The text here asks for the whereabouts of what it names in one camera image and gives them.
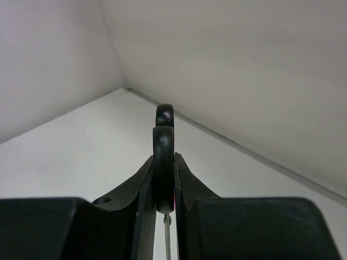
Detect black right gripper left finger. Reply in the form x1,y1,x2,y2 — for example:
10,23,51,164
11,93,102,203
1,158,156,259

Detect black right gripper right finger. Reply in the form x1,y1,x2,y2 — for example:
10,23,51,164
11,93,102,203
173,154,341,259

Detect black handled scissors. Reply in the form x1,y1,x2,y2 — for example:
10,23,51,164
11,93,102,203
152,103,174,259

